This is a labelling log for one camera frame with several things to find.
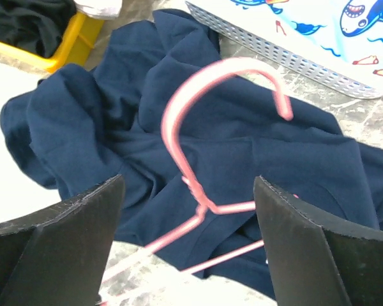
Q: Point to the blue shark print cloth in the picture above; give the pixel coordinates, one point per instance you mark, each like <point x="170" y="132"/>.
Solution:
<point x="349" y="31"/>

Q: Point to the yellow plastic bin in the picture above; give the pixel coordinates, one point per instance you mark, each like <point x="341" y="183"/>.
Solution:
<point x="77" y="43"/>

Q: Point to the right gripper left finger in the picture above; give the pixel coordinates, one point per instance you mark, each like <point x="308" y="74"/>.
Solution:
<point x="57" y="255"/>

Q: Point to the white plastic basket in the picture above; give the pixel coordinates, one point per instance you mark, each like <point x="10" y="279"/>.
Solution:
<point x="225" y="18"/>

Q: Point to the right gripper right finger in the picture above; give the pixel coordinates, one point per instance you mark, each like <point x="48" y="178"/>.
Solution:
<point x="314" y="257"/>

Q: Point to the navy blue t shirt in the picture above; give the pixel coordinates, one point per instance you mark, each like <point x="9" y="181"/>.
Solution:
<point x="79" y="127"/>

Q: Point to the white crumpled garment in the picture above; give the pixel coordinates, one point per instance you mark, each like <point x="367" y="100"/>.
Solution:
<point x="99" y="9"/>

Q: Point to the black garment with blue print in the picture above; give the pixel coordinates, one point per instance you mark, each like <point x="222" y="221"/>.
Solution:
<point x="35" y="26"/>

